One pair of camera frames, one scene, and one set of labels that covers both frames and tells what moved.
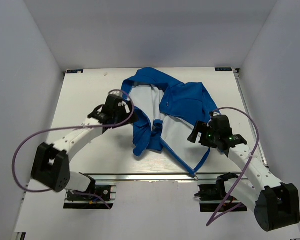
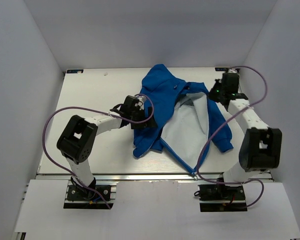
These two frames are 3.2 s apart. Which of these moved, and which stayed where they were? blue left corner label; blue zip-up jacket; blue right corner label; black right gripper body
Moved: black right gripper body; blue zip-up jacket
Stayed: blue left corner label; blue right corner label
